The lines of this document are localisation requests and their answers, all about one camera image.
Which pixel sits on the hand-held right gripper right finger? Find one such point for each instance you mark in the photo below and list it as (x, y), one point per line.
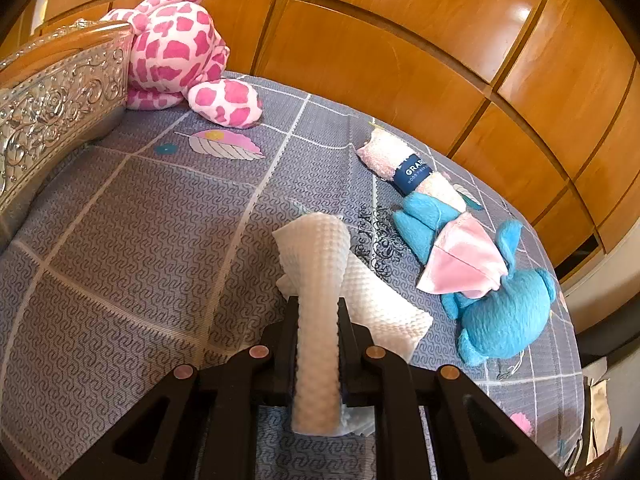
(350, 350)

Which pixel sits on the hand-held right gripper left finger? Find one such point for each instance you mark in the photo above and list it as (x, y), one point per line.
(285, 340)

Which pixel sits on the pink rolled towel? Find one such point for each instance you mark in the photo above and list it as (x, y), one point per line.
(385, 157)

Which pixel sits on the pink spotted giraffe plush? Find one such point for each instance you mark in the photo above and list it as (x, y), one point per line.
(175, 50)

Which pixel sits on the blue plush toy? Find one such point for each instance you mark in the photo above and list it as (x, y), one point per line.
(505, 310)

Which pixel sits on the wooden wardrobe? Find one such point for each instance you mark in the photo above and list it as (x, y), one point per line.
(400, 60)

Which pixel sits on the white towel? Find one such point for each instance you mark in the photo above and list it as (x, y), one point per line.
(315, 310)
(385, 310)

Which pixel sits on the beige bag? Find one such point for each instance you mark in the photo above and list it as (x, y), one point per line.
(600, 410)

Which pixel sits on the silver embossed headboard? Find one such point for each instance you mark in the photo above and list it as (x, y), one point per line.
(50, 110)

